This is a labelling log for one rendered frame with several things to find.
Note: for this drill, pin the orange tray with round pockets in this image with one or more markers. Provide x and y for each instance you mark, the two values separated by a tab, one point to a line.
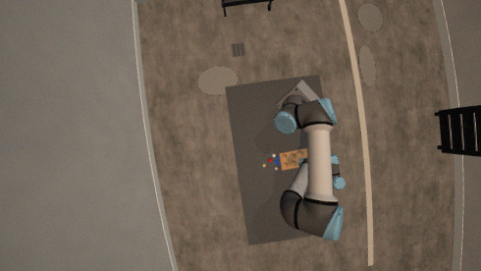
290	159

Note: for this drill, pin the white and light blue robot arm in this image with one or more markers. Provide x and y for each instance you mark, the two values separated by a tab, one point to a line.
317	212

